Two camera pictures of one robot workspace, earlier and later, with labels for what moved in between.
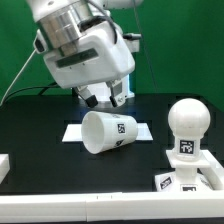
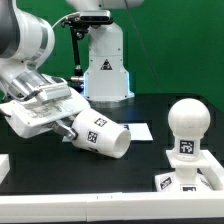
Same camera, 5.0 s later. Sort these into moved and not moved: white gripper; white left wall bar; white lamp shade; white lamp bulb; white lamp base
Moved: white lamp shade; white gripper
Not moved: white lamp bulb; white left wall bar; white lamp base
